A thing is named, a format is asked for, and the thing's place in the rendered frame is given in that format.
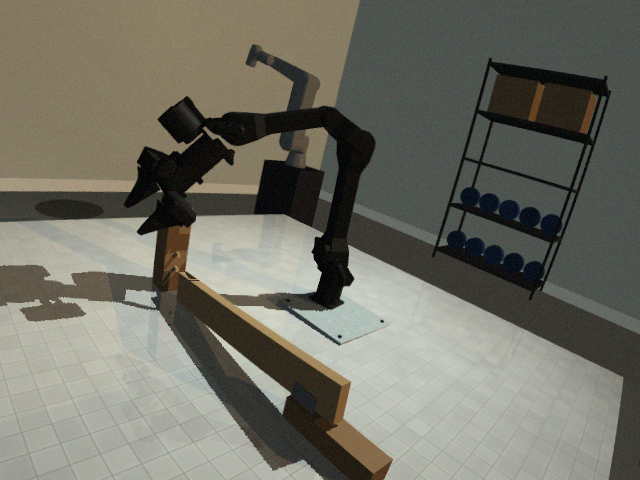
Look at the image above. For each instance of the long brown wooden rail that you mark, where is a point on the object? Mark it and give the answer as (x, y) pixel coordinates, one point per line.
(269, 351)

